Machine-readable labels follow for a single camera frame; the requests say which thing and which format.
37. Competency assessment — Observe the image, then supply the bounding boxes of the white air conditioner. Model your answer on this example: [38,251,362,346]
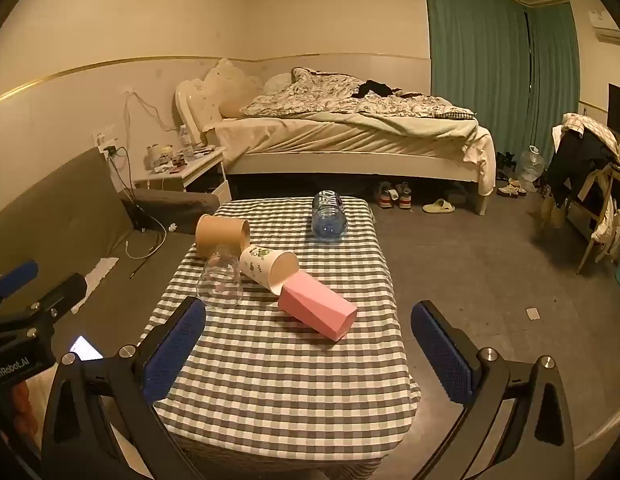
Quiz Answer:
[586,7,620,44]

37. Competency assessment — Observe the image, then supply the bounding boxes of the brown paper cup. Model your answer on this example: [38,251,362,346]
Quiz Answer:
[195,213,251,260]

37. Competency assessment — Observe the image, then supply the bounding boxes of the white charging cable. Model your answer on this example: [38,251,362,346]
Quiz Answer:
[124,239,163,262]

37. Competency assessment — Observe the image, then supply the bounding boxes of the large clear water jug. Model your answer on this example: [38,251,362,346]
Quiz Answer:
[514,144,546,194]

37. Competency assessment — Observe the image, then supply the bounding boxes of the lit phone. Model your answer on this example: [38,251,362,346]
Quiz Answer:
[69,335,105,362]

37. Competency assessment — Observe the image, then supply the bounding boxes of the black television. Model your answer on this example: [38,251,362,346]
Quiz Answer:
[607,82,620,137]

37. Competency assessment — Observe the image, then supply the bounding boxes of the wooden chair with clothes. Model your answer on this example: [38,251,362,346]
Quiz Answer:
[540,112,620,261]

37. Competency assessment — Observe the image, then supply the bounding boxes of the white paper sheet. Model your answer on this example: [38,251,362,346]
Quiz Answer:
[84,257,120,289]

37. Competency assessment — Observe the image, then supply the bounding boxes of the white pillow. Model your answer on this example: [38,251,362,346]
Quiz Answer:
[262,72,297,96]

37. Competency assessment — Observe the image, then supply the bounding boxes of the person's left hand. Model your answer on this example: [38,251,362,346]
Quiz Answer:
[11,376,44,461]

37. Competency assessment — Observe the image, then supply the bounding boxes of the clear glass cup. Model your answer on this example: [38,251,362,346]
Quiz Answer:
[195,252,245,309]

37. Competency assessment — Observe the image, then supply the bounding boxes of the black clothes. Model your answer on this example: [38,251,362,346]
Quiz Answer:
[352,79,427,101]

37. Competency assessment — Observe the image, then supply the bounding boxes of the white wall cable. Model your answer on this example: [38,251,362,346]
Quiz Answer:
[123,89,177,134]

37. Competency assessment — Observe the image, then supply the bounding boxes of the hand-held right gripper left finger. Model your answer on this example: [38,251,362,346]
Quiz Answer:
[40,296,208,480]

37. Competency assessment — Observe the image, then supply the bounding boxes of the dark brown cushion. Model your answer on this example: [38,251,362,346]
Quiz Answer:
[122,188,221,231]

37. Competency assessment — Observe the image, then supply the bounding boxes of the green curtain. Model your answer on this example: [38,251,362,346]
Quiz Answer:
[422,0,581,159]

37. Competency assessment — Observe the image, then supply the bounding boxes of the black power cable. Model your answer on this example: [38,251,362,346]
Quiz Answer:
[104,145,169,262]

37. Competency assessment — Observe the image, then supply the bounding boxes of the pair of light shoes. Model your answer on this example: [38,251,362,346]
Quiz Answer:
[496,179,529,199]

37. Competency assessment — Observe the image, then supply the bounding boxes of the white wall socket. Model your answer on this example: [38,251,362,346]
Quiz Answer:
[92,129,119,159]

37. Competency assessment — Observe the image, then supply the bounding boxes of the floral quilt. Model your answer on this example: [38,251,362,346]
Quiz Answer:
[239,67,478,134]

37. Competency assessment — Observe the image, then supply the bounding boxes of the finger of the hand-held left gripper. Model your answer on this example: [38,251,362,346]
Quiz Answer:
[0,260,40,306]
[0,273,89,341]

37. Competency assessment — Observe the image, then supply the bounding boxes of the grey checkered tablecloth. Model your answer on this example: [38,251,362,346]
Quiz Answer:
[139,197,423,480]

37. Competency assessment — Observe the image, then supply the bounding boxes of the white bed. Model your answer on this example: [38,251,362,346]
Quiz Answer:
[175,57,497,217]

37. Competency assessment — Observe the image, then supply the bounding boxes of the white green-print paper cup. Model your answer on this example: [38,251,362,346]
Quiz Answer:
[238,244,300,296]

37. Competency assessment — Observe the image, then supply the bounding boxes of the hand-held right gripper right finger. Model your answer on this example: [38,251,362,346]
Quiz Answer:
[411,300,575,480]

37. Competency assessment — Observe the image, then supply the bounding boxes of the pink faceted cup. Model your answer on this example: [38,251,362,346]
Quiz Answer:
[278,269,359,344]

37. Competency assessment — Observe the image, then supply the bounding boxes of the white nightstand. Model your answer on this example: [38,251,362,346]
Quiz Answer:
[133,145,233,207]

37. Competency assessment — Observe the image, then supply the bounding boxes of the grey sofa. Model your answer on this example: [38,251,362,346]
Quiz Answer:
[0,148,221,351]

